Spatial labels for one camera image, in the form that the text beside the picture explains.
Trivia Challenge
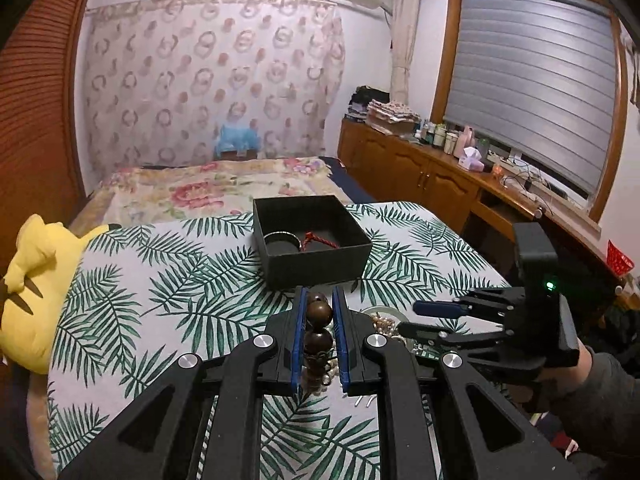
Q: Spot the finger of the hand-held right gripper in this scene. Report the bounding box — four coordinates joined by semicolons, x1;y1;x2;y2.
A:
413;287;526;324
397;321;522;368

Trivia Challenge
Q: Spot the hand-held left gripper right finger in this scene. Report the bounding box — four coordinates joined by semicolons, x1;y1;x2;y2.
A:
331;286;581;480

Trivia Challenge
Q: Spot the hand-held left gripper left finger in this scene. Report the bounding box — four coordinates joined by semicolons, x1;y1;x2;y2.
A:
59;286;308;480

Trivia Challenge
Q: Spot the brown wooden bead bracelet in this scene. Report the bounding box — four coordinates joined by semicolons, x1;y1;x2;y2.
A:
304;290;335;397

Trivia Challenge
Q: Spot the white pearl necklace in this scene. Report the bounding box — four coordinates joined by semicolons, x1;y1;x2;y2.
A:
314;310;402;391

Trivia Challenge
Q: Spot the pearl bead bracelet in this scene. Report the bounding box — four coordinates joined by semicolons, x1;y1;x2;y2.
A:
359;305;427;357

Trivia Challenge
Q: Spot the black jewelry box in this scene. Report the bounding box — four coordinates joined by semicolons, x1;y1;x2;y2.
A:
252;195;374;291

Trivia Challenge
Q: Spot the red plastic basket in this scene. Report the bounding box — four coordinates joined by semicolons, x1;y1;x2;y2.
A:
606;239;637;277

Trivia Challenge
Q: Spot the silver bangle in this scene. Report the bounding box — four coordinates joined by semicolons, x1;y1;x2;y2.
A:
263;230;303;257

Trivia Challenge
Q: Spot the long wooden cabinet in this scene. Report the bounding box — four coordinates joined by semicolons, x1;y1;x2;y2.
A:
337;117;628;311

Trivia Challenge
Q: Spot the green leaf print tablecloth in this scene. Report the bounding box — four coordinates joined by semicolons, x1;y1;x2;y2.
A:
47;201;512;480

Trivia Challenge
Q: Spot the navy bed sheet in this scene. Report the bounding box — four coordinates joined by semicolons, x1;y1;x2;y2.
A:
319;155;377;207

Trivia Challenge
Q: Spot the white tissue holder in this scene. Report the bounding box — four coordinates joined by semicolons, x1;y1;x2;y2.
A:
457;145;486;174

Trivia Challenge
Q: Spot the row of cosmetic bottles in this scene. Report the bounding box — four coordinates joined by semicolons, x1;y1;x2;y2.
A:
419;119;482;157

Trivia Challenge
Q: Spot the floral bed blanket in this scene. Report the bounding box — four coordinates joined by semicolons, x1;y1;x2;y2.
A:
67;156;352;234

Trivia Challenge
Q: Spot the stack of folded floral fabrics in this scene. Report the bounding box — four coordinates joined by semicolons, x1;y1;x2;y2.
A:
366;98;422;137

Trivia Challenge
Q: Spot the blue plush toy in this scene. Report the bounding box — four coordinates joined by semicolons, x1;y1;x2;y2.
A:
214;119;262;162

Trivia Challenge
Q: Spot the pile of dark clothes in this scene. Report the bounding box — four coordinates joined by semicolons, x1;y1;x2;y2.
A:
344;87;392;122

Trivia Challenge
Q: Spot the grey window blind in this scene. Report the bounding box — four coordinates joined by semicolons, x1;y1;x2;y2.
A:
444;0;620;197

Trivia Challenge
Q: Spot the yellow plush toy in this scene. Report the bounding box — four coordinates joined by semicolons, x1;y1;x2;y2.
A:
0;214;124;375

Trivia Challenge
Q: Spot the beige tied curtain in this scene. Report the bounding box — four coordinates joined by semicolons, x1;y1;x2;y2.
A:
388;0;422;107

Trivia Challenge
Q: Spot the circle patterned sheer curtain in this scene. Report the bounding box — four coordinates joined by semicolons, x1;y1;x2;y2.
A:
81;0;347;199

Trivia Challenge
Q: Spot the brown slatted wooden wardrobe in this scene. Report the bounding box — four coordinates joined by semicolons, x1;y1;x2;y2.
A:
0;0;103;246

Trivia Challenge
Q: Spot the red cord bracelet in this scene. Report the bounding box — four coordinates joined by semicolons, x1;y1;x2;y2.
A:
298;230;342;254

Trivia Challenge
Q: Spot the white power strip with cables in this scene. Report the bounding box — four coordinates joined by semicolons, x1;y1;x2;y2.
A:
489;156;548;197

